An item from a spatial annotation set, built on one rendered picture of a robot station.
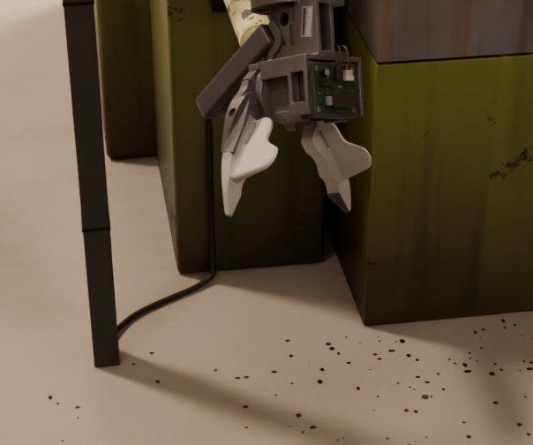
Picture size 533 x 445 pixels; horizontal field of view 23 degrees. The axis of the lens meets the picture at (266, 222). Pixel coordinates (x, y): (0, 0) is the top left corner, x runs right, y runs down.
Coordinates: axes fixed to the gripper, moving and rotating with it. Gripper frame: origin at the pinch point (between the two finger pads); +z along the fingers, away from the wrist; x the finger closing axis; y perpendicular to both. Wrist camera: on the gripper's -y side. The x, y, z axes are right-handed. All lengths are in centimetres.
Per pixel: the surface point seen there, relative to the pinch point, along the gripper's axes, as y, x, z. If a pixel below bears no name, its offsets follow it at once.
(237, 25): -31.3, 23.9, -24.1
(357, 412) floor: -47, 58, 29
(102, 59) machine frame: -117, 66, -34
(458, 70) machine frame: -33, 69, -21
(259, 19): -28.2, 24.7, -24.3
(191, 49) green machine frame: -70, 49, -28
